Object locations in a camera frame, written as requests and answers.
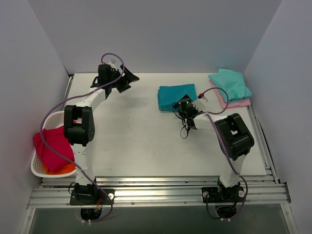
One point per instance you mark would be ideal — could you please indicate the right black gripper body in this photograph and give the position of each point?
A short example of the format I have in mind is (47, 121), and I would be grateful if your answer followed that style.
(185, 116)

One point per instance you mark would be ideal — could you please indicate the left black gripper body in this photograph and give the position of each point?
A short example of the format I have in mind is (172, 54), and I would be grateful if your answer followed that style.
(123, 81)

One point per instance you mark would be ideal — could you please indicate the teal t shirt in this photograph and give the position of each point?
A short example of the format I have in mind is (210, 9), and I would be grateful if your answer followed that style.
(167, 95)

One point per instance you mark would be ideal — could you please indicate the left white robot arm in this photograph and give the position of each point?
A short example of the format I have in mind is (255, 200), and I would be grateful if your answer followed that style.
(79, 125)

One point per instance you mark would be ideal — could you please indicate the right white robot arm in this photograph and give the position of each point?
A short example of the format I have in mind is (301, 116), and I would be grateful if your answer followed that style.
(233, 135)

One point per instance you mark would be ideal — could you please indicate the folded mint green t shirt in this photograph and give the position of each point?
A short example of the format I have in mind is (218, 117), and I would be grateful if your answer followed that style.
(232, 83)

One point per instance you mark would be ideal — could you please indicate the folded pink t shirt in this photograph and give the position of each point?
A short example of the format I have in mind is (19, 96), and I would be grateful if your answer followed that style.
(241, 103)

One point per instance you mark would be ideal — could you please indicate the white plastic laundry basket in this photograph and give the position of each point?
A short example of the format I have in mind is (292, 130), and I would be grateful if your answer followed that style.
(55, 120)

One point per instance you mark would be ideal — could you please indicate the crimson red t shirt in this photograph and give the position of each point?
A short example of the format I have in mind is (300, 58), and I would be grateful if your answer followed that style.
(56, 140)

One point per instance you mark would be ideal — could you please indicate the orange t shirt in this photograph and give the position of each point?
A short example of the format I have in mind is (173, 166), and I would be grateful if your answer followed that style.
(64, 170)

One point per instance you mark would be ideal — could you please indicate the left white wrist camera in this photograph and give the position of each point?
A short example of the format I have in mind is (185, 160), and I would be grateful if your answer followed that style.
(112, 62)

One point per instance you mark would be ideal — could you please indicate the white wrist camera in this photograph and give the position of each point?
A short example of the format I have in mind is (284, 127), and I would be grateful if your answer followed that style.
(112, 62)
(201, 103)

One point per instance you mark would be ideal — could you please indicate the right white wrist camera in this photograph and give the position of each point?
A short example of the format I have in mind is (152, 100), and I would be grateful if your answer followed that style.
(201, 103)

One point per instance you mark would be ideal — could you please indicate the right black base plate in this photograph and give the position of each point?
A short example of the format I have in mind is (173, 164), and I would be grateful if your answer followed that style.
(222, 195)

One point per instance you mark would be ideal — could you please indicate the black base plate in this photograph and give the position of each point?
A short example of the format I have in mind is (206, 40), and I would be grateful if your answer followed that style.
(88, 198)
(222, 195)

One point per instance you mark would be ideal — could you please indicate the aluminium rail frame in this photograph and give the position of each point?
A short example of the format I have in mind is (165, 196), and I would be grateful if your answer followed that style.
(138, 152)

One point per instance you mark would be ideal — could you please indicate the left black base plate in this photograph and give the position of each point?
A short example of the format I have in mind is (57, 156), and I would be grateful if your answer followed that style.
(88, 198)

